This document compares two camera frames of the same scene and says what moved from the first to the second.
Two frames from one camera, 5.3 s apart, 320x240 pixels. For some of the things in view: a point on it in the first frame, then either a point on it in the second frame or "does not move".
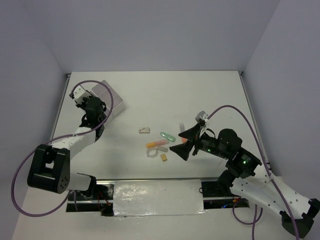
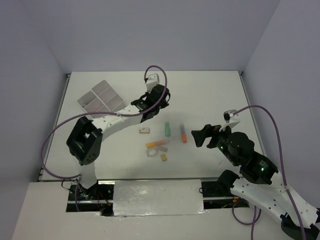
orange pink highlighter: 153,144 does not move
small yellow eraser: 163,157 does not move
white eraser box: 144,130 does not move
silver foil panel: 134,198 does not move
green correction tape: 167,137 to 167,129
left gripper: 82,106 to 164,104
